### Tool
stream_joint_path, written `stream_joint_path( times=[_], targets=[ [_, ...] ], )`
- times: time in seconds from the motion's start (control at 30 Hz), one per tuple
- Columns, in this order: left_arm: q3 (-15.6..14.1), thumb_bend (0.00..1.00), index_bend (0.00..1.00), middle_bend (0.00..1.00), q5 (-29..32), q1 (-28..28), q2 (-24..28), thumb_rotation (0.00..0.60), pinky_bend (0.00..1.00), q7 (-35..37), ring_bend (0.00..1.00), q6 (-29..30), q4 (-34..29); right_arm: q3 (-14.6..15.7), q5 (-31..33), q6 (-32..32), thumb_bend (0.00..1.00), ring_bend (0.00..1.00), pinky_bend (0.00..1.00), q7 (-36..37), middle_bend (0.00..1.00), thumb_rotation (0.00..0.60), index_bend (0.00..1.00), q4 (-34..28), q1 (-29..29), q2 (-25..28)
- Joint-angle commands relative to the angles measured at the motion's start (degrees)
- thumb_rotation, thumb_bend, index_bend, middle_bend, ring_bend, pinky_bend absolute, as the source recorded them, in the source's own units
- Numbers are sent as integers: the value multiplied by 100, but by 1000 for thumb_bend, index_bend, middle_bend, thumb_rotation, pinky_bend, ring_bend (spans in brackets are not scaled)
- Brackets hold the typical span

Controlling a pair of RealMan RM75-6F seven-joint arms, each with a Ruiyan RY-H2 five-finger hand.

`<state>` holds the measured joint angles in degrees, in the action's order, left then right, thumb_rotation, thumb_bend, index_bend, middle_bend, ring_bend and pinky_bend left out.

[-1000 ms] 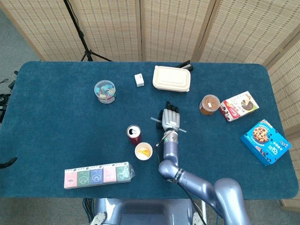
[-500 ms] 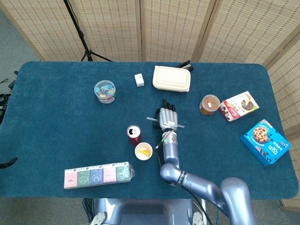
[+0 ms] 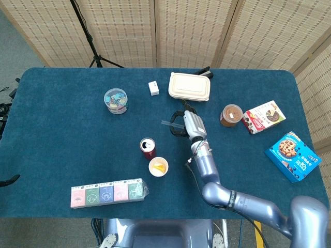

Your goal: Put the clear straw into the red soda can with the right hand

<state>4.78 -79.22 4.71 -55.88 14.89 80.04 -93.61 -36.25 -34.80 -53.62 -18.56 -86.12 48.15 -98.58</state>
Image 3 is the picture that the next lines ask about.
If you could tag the right black-silver robot hand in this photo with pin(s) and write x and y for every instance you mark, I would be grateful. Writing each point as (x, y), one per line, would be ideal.
(194, 125)

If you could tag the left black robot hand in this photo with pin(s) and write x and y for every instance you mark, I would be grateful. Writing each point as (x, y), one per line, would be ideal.
(9, 180)

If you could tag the clear plastic straw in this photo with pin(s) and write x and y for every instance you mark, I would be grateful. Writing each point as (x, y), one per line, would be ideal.
(172, 124)

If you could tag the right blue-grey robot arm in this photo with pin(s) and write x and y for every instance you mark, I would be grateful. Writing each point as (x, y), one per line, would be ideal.
(232, 199)

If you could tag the red soda can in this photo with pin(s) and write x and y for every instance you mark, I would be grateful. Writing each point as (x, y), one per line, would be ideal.
(148, 151)

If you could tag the brown spread jar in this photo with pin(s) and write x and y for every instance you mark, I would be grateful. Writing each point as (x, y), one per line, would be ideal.
(231, 115)

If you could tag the beige lidded lunch box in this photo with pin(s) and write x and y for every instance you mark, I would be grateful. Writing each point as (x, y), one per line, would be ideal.
(189, 87)

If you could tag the black stapler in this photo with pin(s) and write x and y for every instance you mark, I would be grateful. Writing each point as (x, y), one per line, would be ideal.
(205, 72)

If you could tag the small white box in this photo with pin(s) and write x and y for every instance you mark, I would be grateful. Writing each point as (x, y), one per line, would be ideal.
(153, 88)

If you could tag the white floral paper cup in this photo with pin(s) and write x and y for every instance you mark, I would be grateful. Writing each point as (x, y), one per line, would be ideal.
(158, 167)

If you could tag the red-white cake box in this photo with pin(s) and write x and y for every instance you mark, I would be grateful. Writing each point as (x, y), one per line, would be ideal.
(263, 117)

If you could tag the blue table cloth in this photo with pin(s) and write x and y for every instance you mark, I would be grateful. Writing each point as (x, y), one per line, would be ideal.
(77, 144)

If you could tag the clear jar of coloured clips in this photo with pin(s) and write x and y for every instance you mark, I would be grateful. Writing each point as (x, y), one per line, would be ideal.
(116, 101)

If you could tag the multicolour tissue pack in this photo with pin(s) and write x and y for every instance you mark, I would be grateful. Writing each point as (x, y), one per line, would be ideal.
(108, 193)

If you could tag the blue cookie box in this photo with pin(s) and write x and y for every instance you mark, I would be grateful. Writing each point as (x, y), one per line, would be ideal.
(294, 157)

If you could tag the blue-grey robot torso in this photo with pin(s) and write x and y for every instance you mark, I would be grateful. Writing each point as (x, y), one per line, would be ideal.
(160, 233)

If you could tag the yellow floor tape strip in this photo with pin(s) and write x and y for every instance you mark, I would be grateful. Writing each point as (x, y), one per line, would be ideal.
(258, 237)

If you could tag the black tripod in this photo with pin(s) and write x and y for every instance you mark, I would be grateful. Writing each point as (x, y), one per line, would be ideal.
(89, 38)

